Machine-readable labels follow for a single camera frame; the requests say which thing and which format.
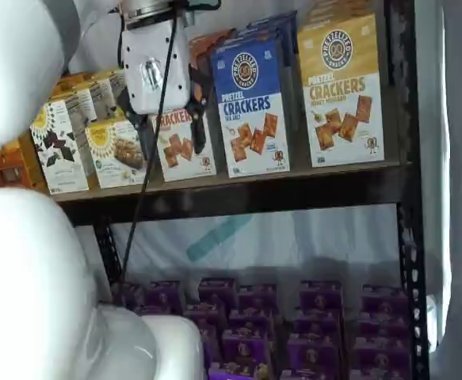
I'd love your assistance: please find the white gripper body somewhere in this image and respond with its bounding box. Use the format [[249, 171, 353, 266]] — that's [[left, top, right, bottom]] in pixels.
[[120, 17, 191, 116]]

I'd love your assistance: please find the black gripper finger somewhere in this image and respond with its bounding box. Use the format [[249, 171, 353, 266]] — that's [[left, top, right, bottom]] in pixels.
[[187, 61, 211, 158], [116, 88, 155, 162]]

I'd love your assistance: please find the orange pretzel crackers box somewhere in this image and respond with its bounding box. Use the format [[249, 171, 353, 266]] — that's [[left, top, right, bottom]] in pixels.
[[151, 33, 219, 183], [189, 29, 236, 67]]

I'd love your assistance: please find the white yellow cookie box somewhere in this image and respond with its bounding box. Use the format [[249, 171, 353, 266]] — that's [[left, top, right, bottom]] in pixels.
[[87, 73, 128, 122], [84, 118, 149, 189]]

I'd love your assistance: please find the blue pretzel crackers box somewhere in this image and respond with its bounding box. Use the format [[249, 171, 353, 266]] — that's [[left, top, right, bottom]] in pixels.
[[223, 25, 296, 131], [246, 10, 298, 56], [209, 38, 291, 179]]

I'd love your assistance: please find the white box with black crackers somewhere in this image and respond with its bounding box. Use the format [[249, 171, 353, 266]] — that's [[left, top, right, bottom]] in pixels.
[[50, 85, 98, 123], [29, 98, 90, 196]]

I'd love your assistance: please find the orange brown snack box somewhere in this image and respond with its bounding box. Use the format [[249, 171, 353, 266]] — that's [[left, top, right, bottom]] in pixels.
[[0, 138, 32, 192]]

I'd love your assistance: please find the yellow pretzel crackers box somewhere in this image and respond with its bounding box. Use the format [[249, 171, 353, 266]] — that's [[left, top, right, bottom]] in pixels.
[[304, 0, 376, 21], [296, 13, 386, 169]]

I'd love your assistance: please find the purple snack box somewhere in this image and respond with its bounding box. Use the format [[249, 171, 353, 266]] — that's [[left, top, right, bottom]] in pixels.
[[281, 367, 337, 380], [287, 333, 342, 373], [208, 362, 271, 380], [197, 324, 223, 369], [197, 276, 239, 314], [353, 338, 413, 373], [292, 310, 342, 340], [237, 283, 278, 317], [220, 327, 270, 367], [228, 310, 274, 336], [120, 283, 149, 314], [299, 279, 343, 314], [182, 303, 226, 337], [361, 283, 409, 317], [357, 312, 410, 344], [349, 367, 412, 380], [147, 280, 183, 316]]

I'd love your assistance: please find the teal tape strip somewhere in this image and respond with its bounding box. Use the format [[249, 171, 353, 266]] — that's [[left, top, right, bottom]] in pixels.
[[185, 215, 252, 263], [181, 0, 222, 11]]

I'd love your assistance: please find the black metal shelving unit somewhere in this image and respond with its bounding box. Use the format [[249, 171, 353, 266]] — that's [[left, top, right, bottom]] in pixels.
[[54, 0, 432, 380]]

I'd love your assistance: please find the white plastic backdrop sheet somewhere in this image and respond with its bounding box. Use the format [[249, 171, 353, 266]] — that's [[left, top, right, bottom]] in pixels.
[[109, 203, 403, 296]]

